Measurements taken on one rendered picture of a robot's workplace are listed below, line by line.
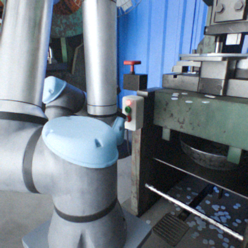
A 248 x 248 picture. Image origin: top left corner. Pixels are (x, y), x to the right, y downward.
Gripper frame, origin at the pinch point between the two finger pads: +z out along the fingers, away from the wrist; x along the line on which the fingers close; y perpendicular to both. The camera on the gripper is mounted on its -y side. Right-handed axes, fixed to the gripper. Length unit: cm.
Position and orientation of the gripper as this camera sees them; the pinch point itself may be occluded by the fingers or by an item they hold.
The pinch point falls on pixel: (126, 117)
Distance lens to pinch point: 78.1
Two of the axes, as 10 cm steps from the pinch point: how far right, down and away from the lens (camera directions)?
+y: -3.5, 9.4, -0.5
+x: 7.2, 2.3, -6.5
